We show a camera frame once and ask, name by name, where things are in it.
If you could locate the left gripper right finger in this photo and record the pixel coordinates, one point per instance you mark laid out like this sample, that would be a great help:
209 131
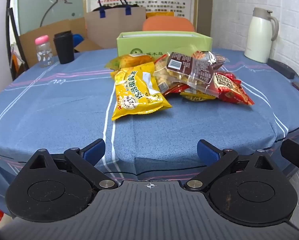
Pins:
217 163

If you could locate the cream thermos jug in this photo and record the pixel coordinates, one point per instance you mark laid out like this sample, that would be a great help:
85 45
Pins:
263 31

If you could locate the black tumbler cup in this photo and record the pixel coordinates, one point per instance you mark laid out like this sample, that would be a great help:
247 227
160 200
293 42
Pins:
64 46

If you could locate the yellow white snack bag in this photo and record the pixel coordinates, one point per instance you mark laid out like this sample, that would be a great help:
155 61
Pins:
197 97

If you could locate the dark red cookie packet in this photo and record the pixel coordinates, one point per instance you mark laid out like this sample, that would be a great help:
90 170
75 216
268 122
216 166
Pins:
215 60

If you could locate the red peanut snack bag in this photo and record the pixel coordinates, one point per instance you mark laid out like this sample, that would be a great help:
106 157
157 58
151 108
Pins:
229 89

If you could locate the pink-lid clear bottle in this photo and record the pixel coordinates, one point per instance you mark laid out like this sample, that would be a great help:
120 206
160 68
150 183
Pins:
44 51

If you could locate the blue plaid tablecloth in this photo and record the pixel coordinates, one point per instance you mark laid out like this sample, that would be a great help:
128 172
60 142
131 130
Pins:
71 105

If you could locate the black stand frame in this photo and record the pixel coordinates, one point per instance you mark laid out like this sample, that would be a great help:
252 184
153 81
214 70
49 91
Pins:
14 50

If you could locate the blue chair behind box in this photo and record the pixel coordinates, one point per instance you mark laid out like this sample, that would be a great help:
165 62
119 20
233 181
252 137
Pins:
77 39

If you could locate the orange bread clear packet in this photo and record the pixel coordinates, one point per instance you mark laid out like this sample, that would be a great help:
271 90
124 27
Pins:
128 60

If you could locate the brown-label clear biscuit bag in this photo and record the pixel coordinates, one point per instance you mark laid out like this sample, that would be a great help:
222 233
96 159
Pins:
174 69

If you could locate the brown paper bag blue handles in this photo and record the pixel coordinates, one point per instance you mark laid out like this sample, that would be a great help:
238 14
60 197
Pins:
105 23

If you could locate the orange chair back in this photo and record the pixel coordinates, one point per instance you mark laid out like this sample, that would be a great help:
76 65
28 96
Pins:
167 23

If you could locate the green cardboard box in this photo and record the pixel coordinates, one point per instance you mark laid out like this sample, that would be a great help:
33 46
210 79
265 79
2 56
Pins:
158 43

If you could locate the yellow egg-pie snack bag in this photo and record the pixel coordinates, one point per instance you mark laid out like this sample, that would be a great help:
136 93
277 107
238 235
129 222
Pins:
137 92

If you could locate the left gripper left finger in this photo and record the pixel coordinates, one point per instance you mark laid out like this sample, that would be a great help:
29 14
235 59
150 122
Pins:
83 161

